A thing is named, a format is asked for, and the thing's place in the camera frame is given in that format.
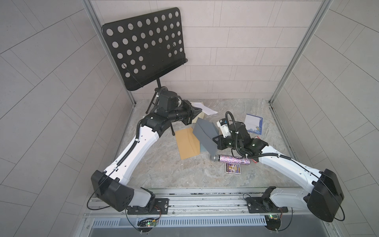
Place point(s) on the aluminium mounting rail frame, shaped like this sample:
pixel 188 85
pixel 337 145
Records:
pixel 220 201

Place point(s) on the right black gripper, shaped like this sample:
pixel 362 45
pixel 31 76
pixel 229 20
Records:
pixel 220 143

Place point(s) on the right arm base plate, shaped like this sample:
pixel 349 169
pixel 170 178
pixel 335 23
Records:
pixel 263 205

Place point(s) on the black perforated music stand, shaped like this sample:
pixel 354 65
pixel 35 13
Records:
pixel 146 47

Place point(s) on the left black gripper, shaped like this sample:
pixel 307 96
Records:
pixel 189 113

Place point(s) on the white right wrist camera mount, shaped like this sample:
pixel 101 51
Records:
pixel 223 125

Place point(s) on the light blue envelope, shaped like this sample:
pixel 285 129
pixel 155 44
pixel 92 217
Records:
pixel 202 148

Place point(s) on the small colourful card box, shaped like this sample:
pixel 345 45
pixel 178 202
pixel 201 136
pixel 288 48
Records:
pixel 233 168

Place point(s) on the dark grey envelope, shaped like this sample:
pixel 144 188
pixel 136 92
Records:
pixel 205 131

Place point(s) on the purple glitter microphone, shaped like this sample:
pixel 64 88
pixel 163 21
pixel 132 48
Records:
pixel 230 160

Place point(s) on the circuit board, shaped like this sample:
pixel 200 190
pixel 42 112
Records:
pixel 146 225
pixel 273 222

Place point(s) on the cream yellow envelope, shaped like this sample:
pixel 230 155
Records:
pixel 201 115

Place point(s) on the blue floral white letter paper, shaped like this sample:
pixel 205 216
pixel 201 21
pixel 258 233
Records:
pixel 205 109

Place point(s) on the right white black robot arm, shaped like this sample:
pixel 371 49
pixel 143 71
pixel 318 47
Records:
pixel 320 192

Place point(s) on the blue bordered white letter paper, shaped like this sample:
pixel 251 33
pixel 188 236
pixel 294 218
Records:
pixel 254 124

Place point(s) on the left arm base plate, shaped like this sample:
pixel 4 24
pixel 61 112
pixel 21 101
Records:
pixel 160 206

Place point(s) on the tan kraft envelope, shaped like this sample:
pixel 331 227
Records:
pixel 188 144

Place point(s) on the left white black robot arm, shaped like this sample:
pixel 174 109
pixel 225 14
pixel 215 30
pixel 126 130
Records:
pixel 110 185

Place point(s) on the right circuit board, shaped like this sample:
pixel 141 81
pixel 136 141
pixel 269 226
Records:
pixel 273 222

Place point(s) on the left circuit board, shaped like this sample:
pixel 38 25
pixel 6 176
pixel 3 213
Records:
pixel 146 225

